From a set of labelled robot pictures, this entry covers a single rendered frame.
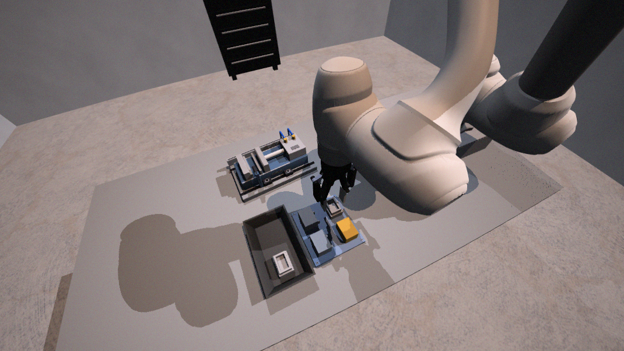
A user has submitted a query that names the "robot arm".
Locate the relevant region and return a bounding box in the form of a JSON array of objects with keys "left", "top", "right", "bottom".
[{"left": 312, "top": 0, "right": 624, "bottom": 216}]

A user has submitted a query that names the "yellow rectangular block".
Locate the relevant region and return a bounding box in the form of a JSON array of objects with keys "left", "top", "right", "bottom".
[{"left": 336, "top": 217, "right": 359, "bottom": 243}]

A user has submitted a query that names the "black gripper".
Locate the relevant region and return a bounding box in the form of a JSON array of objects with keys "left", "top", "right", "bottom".
[{"left": 310, "top": 160, "right": 357, "bottom": 212}]

